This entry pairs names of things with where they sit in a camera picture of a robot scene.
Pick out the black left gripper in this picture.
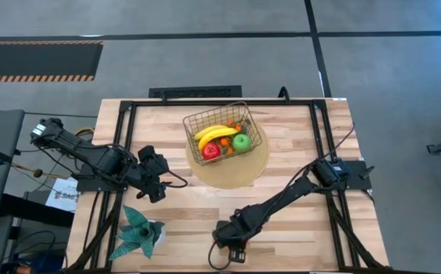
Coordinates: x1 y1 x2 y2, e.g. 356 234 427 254
132 145 170 205

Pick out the gold wire basket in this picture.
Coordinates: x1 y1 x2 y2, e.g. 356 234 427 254
182 100 264 167

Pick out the yellow toy banana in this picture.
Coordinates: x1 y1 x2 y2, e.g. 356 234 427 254
193 124 229 142
197 127 240 152

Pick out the white printed paper sheet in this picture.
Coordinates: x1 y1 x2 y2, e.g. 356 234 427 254
45 177 79 213

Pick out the yellow cable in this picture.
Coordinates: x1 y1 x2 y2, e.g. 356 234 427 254
74 126 96 139

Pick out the artificial green potted plant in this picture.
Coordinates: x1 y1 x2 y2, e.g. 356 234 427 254
109 205 166 262

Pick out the black floor grille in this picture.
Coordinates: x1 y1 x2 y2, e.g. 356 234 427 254
148 84 243 100

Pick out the black metal table frame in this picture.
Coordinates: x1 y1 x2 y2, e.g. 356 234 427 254
66 99 392 273

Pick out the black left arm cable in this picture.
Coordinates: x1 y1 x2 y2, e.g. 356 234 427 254
161 169 189 190

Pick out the red toy apple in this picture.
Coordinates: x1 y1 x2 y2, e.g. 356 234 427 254
201 142 222 161

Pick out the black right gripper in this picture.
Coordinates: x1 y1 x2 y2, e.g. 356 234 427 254
212 218 250 264

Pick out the black crossbar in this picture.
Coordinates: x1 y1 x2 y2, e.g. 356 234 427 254
0 193 75 229

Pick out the black hazard-striped floor mat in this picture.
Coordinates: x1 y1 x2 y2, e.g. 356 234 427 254
0 40 104 83

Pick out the green toy apple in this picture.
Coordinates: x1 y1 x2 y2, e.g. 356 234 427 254
232 132 253 155

